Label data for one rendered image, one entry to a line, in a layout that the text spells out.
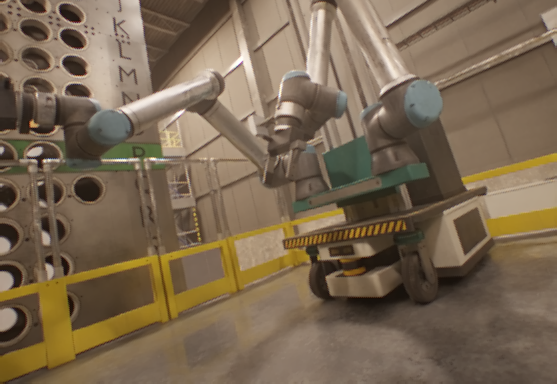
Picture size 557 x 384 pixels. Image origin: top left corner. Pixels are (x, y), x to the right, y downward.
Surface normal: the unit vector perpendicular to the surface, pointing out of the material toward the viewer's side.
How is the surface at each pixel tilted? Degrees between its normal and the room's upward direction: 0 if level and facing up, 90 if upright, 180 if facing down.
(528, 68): 90
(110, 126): 93
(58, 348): 90
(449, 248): 90
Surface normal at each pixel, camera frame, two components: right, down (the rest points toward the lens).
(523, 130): -0.67, 0.03
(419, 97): 0.29, -0.16
